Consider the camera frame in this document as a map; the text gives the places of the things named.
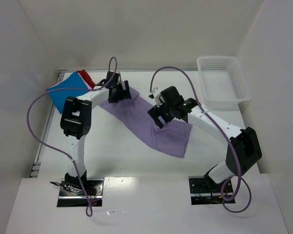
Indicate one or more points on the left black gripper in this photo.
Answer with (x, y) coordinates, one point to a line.
(120, 92)

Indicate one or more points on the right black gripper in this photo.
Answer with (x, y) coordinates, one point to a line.
(158, 112)

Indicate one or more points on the purple polo shirt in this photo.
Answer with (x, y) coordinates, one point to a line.
(172, 139)

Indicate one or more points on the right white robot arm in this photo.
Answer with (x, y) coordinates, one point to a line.
(243, 149)

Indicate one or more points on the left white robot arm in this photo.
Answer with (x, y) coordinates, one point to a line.
(76, 122)

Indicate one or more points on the red folded shirt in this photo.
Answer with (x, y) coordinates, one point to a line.
(87, 79)

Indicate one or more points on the blue folded shirt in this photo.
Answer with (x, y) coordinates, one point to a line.
(73, 86)

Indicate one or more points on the white plastic basket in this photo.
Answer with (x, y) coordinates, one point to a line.
(223, 82)

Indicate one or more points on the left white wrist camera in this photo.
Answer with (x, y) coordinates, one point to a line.
(119, 80)

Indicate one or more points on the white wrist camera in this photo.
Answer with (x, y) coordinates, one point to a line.
(157, 96)
(119, 80)

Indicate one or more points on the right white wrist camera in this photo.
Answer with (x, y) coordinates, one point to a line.
(157, 96)

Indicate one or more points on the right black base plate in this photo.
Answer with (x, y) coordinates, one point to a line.
(204, 192)

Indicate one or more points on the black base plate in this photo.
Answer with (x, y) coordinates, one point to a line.
(204, 192)
(70, 196)

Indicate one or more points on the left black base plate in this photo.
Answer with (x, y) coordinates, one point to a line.
(70, 196)

